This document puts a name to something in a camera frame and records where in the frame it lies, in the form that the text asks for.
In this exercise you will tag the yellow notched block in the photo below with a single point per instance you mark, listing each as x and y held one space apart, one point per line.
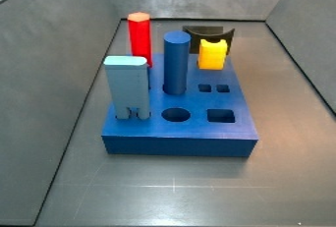
212 55

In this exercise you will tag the dark blue cylinder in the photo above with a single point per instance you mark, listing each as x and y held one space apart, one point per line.
176 55

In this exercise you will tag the black curved fixture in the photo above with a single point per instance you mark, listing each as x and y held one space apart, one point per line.
212 34

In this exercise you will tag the blue block base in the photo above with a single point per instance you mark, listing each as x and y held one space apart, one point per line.
204 122

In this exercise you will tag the light blue slotted block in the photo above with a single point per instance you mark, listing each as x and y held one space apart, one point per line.
128 84

